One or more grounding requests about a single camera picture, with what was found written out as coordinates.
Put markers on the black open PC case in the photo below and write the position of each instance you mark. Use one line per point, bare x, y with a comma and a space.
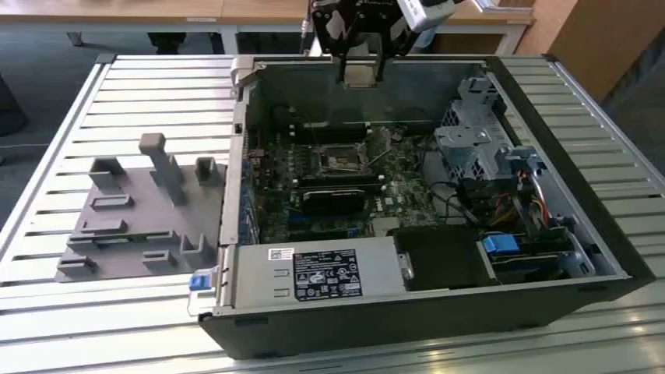
364, 331

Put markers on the grey plastic parts rack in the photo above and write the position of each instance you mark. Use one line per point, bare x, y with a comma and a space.
129, 218

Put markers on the blue-grey plastic bracket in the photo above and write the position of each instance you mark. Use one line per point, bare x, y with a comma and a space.
520, 156

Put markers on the green RAM stick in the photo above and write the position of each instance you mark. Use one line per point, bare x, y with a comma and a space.
121, 240

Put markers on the silver chipset heatsink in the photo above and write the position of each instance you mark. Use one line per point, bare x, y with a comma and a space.
385, 226

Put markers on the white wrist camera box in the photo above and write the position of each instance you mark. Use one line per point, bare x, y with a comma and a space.
423, 13

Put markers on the blue case latch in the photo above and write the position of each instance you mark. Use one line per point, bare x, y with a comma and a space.
203, 280

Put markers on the round silver coin battery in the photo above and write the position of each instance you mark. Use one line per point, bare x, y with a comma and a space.
397, 136

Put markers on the green motherboard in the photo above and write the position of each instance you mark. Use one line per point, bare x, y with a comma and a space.
405, 167

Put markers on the blue disk carrier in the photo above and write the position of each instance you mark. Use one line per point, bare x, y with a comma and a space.
499, 247

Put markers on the wooden cabinet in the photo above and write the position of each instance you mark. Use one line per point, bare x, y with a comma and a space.
597, 39

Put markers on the metal CPU socket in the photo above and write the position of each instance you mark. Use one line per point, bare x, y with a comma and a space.
343, 161

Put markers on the silver perforated drive cage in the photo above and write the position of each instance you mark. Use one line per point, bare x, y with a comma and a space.
468, 156

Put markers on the black graphics card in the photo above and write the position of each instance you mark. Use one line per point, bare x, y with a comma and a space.
332, 202

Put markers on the white paper stack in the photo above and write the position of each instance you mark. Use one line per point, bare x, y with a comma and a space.
491, 4

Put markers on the silver power supply with label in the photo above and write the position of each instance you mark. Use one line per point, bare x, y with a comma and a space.
260, 272

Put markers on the silver square CPU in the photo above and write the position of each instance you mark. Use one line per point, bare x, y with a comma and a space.
361, 76

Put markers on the wooden desk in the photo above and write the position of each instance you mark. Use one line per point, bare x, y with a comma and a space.
104, 9

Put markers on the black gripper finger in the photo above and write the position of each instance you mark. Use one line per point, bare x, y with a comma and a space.
383, 70
343, 70

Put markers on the black plastic shroud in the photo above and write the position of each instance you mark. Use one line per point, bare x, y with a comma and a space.
441, 257

